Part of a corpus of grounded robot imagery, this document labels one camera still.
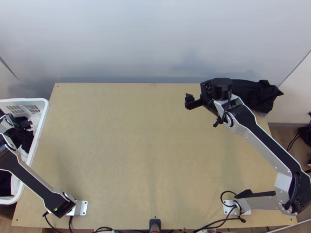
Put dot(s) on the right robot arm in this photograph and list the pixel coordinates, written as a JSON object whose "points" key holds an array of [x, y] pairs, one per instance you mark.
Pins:
{"points": [[264, 136]]}

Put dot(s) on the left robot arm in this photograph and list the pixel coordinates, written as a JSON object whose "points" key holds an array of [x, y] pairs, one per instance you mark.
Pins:
{"points": [[31, 179]]}

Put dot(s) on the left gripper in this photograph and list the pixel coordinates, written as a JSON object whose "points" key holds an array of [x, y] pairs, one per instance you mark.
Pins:
{"points": [[26, 124]]}

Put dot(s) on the white laundry basket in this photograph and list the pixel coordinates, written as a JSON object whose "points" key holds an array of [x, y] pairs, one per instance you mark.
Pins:
{"points": [[36, 136]]}

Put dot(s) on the heap of clothes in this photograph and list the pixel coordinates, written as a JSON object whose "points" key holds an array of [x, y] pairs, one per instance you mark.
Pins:
{"points": [[23, 140]]}

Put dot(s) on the pile of folded clothes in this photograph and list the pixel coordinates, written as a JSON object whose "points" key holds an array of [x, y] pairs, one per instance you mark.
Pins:
{"points": [[257, 94]]}

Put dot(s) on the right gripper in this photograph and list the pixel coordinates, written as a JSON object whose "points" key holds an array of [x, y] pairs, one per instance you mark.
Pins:
{"points": [[206, 103]]}

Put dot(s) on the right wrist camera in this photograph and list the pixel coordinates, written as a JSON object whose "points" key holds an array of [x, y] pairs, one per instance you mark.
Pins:
{"points": [[206, 88]]}

